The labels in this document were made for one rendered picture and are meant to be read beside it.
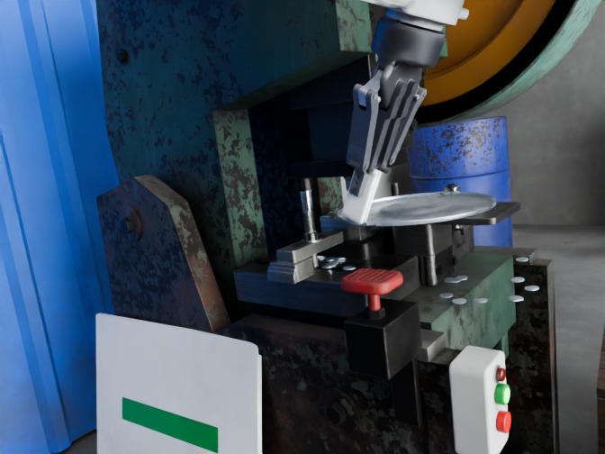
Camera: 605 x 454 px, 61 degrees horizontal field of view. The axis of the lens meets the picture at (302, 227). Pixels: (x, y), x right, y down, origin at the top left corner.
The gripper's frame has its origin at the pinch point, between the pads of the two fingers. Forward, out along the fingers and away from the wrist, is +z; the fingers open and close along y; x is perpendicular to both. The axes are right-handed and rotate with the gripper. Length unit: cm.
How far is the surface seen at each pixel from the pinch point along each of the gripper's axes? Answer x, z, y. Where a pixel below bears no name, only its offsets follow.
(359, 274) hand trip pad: -3.2, 10.2, 0.2
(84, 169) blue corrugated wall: 124, 54, 36
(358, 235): 11.5, 18.6, 25.5
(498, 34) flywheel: 15, -20, 66
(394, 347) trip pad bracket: -11.3, 16.2, -0.6
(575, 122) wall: 45, 30, 363
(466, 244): -1, 21, 51
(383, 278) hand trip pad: -7.0, 8.3, -0.9
